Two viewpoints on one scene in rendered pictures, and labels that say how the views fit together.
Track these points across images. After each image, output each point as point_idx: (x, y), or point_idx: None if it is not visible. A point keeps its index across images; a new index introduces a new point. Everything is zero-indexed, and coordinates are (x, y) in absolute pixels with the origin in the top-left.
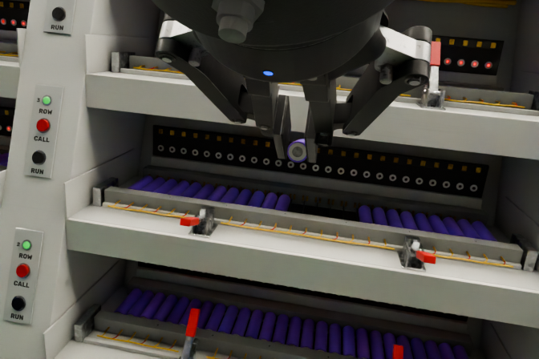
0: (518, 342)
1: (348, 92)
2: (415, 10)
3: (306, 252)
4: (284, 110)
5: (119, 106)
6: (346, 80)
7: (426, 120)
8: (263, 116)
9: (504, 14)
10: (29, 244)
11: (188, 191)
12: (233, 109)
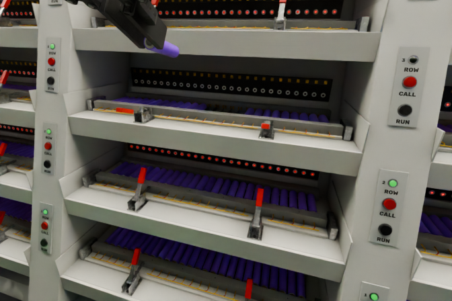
0: (342, 189)
1: (229, 29)
2: None
3: (200, 130)
4: None
5: (92, 47)
6: (230, 23)
7: (273, 38)
8: None
9: None
10: (50, 131)
11: (144, 102)
12: None
